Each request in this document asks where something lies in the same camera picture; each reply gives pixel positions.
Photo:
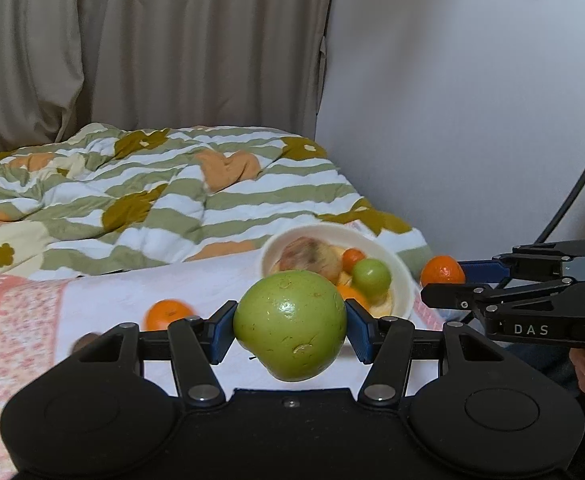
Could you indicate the green striped floral quilt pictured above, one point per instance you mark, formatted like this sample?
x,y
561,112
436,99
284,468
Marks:
x,y
109,200

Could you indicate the small orange mandarin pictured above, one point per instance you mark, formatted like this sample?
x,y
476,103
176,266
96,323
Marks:
x,y
350,257

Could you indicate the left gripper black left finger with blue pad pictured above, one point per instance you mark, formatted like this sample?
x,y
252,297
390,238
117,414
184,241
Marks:
x,y
196,345

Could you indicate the large orange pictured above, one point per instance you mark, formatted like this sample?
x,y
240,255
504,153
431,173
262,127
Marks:
x,y
164,312

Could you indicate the pink floral tablecloth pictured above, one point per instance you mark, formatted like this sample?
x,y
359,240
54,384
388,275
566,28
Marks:
x,y
40,320

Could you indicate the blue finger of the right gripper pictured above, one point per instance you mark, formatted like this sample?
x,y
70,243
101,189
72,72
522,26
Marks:
x,y
533,263

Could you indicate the orange mandarin far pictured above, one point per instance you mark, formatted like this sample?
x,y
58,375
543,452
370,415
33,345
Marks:
x,y
442,269

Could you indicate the cream oval duck dish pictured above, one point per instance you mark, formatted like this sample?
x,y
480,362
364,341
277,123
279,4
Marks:
x,y
402,294

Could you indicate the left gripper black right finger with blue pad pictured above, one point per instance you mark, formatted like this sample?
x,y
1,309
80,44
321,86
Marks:
x,y
385,345

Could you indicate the large russet yellow apple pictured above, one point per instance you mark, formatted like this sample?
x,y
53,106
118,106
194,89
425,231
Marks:
x,y
309,254

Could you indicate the small green apple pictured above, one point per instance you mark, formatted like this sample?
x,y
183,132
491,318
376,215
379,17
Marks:
x,y
371,277

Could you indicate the beige curtain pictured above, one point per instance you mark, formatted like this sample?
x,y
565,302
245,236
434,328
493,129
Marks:
x,y
138,64

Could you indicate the brown kiwi with sticker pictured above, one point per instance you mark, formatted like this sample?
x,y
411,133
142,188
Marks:
x,y
83,341

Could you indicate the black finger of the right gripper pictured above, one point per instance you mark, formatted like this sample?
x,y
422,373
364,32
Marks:
x,y
457,295

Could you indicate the large green apple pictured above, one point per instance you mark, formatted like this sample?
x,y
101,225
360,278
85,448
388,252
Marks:
x,y
293,322

